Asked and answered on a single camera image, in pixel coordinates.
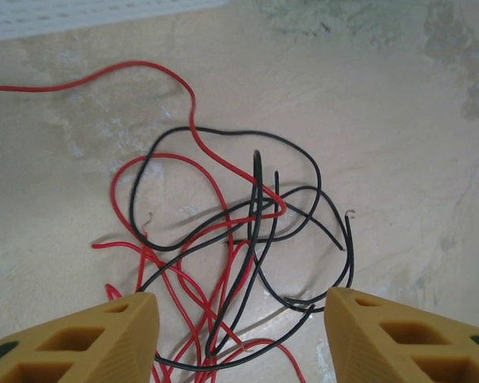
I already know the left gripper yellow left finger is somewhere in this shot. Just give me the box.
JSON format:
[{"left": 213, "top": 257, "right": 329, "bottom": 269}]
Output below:
[{"left": 0, "top": 290, "right": 161, "bottom": 383}]

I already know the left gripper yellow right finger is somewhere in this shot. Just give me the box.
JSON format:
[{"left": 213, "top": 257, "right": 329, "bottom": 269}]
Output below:
[{"left": 324, "top": 286, "right": 479, "bottom": 383}]

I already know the white plastic basket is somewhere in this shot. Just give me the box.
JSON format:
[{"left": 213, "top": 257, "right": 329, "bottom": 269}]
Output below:
[{"left": 0, "top": 0, "right": 229, "bottom": 44}]

